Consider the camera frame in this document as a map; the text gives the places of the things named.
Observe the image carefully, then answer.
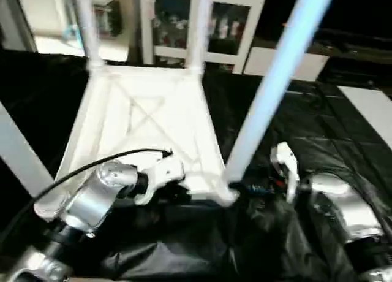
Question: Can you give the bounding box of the white plastic table top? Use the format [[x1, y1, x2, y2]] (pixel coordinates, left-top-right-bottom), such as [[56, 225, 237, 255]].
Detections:
[[34, 64, 241, 220]]

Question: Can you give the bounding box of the white plastic table leg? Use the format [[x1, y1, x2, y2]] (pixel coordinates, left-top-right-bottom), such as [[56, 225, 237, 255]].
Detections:
[[72, 0, 106, 73], [0, 101, 57, 202], [187, 0, 213, 75], [223, 0, 339, 188]]

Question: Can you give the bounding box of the black work mat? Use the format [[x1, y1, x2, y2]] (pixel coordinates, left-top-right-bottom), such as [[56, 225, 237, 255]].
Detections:
[[0, 46, 392, 282]]

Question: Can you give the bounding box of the white drawer unit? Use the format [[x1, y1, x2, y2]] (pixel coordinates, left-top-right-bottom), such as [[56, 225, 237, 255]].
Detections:
[[244, 46, 330, 82]]

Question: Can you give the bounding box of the white glass-door cabinet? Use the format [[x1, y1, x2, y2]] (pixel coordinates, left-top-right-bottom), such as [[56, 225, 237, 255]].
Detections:
[[140, 0, 268, 71]]

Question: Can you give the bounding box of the blue grey floor appliance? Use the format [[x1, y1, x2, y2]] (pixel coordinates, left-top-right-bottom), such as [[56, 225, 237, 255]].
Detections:
[[61, 0, 121, 45]]

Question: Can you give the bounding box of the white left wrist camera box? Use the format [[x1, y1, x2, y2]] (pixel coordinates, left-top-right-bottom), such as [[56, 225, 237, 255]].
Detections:
[[134, 153, 186, 207]]

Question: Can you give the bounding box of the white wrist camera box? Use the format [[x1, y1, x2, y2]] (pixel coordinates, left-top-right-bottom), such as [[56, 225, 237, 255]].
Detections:
[[269, 142, 300, 203], [134, 153, 186, 207]]

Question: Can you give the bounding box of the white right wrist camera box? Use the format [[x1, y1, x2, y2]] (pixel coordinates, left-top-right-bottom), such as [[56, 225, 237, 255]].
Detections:
[[269, 142, 300, 203]]

